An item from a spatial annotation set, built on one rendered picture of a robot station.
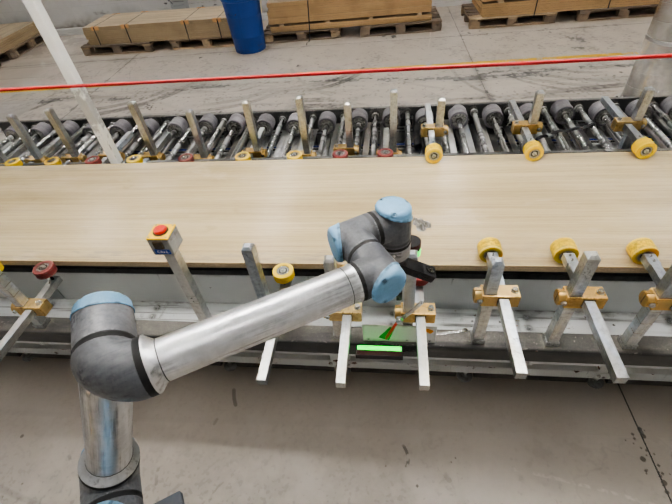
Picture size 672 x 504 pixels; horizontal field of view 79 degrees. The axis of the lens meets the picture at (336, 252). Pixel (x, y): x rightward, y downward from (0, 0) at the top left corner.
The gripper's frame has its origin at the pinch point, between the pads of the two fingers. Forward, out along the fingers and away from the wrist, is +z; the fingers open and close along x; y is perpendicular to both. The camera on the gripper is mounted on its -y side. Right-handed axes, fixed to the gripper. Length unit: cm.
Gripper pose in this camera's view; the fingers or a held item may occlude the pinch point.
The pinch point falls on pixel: (399, 299)
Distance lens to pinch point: 126.7
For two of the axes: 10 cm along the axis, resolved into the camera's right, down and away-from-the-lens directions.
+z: 0.9, 7.1, 7.0
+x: -1.0, 7.0, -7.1
